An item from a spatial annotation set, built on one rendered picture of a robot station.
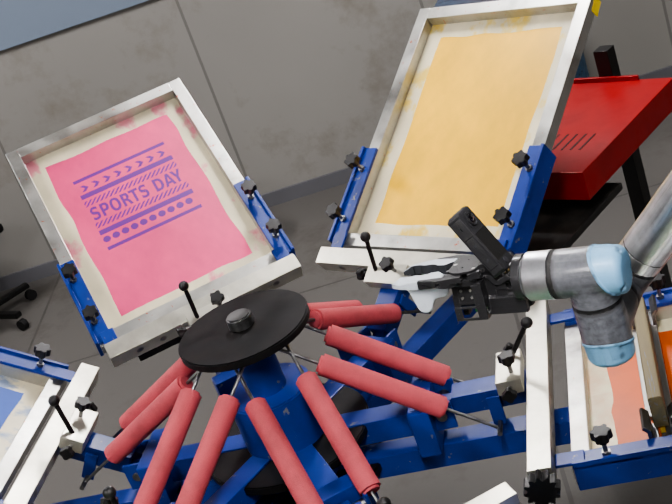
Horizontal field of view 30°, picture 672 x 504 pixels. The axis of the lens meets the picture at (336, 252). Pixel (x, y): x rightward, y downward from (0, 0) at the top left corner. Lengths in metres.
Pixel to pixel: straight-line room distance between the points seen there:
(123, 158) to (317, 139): 3.10
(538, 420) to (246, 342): 0.65
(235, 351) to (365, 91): 4.17
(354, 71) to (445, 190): 3.41
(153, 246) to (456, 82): 0.98
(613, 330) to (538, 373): 0.94
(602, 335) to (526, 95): 1.60
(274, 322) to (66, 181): 1.25
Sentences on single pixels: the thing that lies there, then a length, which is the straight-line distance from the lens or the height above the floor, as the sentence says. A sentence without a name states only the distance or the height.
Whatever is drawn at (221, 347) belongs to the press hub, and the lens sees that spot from 2.78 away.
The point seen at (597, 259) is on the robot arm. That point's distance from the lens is 1.85.
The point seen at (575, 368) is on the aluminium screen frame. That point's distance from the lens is 2.91.
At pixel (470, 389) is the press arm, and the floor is 1.04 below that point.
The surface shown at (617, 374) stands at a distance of 2.91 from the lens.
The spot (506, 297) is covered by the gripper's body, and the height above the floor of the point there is 1.63.
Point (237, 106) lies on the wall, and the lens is 6.83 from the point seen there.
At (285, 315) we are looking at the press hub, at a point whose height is 1.32.
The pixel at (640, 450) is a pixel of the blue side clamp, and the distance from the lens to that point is 2.58.
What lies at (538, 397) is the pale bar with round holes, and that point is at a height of 1.04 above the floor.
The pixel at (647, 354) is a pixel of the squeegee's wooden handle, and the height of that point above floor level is 1.06.
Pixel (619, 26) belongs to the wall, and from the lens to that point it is 6.87.
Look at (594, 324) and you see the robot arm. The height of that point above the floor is 1.59.
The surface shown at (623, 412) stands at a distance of 2.79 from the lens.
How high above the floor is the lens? 2.56
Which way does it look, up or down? 24 degrees down
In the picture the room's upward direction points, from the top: 20 degrees counter-clockwise
